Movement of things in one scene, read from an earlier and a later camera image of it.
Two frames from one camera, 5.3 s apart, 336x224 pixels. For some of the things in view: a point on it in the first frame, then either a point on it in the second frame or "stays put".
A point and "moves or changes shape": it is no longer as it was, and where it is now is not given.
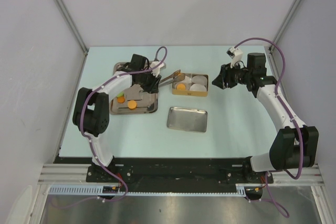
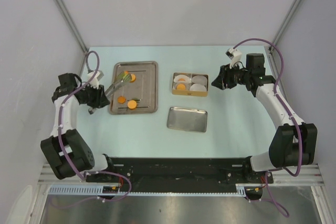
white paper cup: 199,80 stays put
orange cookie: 180,87 stays put
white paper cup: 187,80 stays put
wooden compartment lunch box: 193,84 stays put
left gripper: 153,87 → 101,100
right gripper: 225,76 stays put
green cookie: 122,94 moves or changes shape
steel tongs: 175,77 moves or changes shape
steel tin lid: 188,119 stays put
